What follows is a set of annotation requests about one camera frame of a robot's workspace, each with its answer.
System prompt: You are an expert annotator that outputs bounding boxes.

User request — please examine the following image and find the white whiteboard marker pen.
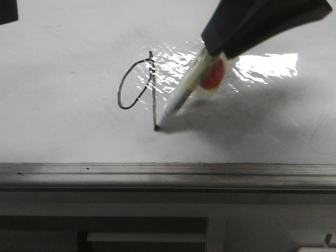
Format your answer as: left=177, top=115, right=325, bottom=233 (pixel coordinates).
left=154, top=48, right=228, bottom=131

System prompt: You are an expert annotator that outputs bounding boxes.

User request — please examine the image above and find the white whiteboard with metal frame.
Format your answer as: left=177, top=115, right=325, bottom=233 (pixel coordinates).
left=1, top=1, right=335, bottom=190

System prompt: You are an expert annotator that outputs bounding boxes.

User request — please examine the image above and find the white table frame below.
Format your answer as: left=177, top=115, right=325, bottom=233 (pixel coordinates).
left=1, top=190, right=335, bottom=251

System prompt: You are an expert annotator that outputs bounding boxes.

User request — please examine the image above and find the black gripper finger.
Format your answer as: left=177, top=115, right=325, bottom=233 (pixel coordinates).
left=201, top=0, right=333, bottom=59
left=0, top=0, right=18, bottom=25

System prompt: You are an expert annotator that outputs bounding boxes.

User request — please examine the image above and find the white object bottom right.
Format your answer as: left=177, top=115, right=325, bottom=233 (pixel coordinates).
left=297, top=234, right=336, bottom=252

